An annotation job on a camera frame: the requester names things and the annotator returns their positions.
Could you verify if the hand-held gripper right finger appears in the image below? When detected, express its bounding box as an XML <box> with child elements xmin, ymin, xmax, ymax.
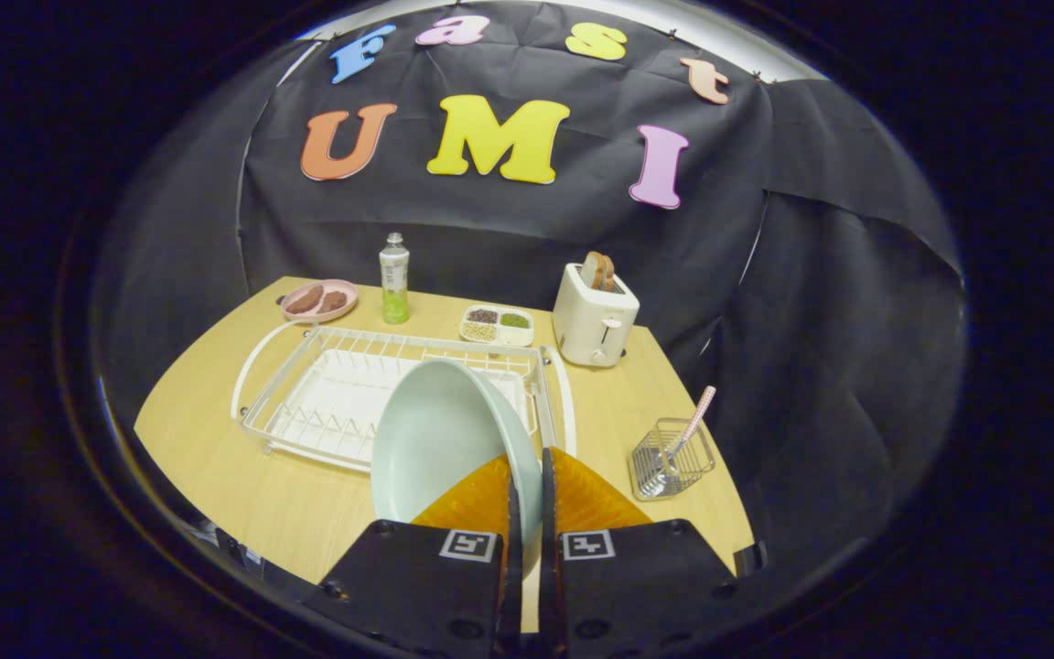
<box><xmin>539</xmin><ymin>446</ymin><xmax>740</xmax><ymax>658</ymax></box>

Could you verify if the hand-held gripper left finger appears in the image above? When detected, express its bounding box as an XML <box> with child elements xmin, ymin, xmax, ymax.
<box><xmin>307</xmin><ymin>453</ymin><xmax>525</xmax><ymax>659</ymax></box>

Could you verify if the pale green plate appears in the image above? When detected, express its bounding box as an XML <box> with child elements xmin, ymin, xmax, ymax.
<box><xmin>370</xmin><ymin>357</ymin><xmax>546</xmax><ymax>634</ymax></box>

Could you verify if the metal wire basket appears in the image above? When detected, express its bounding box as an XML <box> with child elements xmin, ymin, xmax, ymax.
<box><xmin>629</xmin><ymin>418</ymin><xmax>716</xmax><ymax>502</ymax></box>

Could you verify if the spoon with pink checked handle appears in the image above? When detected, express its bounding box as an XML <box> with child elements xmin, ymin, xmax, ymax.
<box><xmin>660</xmin><ymin>385</ymin><xmax>717</xmax><ymax>486</ymax></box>

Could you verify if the white wire dish rack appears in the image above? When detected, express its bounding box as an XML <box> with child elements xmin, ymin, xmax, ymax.
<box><xmin>231</xmin><ymin>320</ymin><xmax>577</xmax><ymax>474</ymax></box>

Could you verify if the white divided dish of grains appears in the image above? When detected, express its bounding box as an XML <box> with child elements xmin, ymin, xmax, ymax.
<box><xmin>458</xmin><ymin>304</ymin><xmax>535</xmax><ymax>348</ymax></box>

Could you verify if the small pink plate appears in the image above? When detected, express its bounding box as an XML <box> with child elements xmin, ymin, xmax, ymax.
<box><xmin>281</xmin><ymin>279</ymin><xmax>360</xmax><ymax>324</ymax></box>

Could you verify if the white toaster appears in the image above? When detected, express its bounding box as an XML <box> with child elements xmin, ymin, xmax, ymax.
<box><xmin>552</xmin><ymin>263</ymin><xmax>640</xmax><ymax>369</ymax></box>

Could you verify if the toasted bread slice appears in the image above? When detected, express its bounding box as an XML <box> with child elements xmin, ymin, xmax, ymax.
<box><xmin>579</xmin><ymin>251</ymin><xmax>618</xmax><ymax>294</ymax></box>

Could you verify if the clear bottle with green label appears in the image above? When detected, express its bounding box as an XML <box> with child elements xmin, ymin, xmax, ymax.
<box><xmin>379</xmin><ymin>232</ymin><xmax>411</xmax><ymax>325</ymax></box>

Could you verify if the black backdrop cloth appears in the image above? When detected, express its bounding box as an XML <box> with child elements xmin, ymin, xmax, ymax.
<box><xmin>92</xmin><ymin>0</ymin><xmax>965</xmax><ymax>550</ymax></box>

